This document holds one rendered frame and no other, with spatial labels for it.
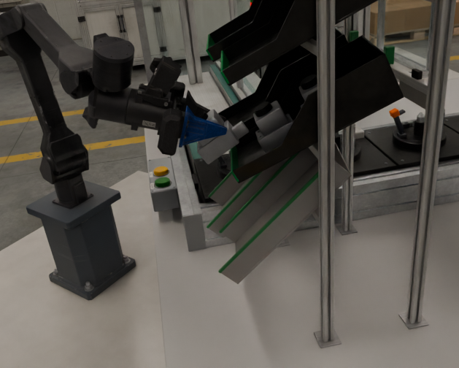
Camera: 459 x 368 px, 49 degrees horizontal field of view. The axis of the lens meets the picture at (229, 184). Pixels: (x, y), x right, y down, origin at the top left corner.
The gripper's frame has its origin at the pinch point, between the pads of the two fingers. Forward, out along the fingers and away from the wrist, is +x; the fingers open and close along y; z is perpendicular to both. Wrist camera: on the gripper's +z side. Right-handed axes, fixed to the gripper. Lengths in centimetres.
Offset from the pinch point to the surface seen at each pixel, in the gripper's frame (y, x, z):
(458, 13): 557, 324, 11
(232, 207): 9.7, 9.7, -19.5
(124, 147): 306, -35, -142
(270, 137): -1.4, 10.7, 0.0
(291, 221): -5.6, 17.1, -12.1
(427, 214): -5.9, 38.9, -6.1
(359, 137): 56, 49, -15
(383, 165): 38, 50, -15
